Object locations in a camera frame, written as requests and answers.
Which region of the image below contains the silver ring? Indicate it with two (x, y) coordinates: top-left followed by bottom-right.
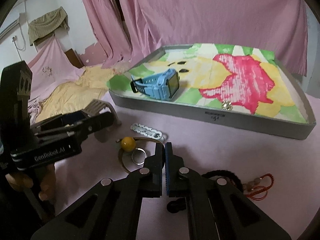
(131, 147), (147, 165)

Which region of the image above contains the yellow bead brown cord necklace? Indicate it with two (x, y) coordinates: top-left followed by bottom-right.
(115, 136), (166, 174)

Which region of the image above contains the blue smart watch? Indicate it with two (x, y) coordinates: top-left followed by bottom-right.
(130, 68), (180, 101)

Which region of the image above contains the left hand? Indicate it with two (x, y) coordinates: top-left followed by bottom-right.
(5, 164), (56, 201)

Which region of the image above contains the yellow bed blanket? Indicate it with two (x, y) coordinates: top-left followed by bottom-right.
(35, 65), (122, 122)

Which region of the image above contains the pink cloth on headboard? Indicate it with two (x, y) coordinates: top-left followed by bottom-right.
(28, 36), (85, 102)

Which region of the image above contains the olive green cloth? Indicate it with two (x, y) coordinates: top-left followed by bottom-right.
(28, 7), (69, 46)

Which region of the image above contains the grey tray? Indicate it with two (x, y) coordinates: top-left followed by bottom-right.
(109, 44), (316, 140)

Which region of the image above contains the colourful cartoon tray liner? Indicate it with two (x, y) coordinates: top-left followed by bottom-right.
(107, 43), (308, 124)

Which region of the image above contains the pink curtain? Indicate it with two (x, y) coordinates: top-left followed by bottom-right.
(82, 0), (308, 75)

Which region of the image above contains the black braided bracelet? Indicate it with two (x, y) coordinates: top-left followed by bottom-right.
(202, 169), (245, 193)

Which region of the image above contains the red string bracelet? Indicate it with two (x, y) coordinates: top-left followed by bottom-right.
(242, 173), (275, 202)

